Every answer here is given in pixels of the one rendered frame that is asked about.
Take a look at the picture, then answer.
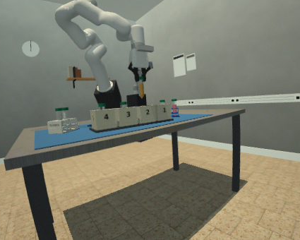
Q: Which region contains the blue bench mat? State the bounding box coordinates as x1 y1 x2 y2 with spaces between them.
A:
35 114 213 150

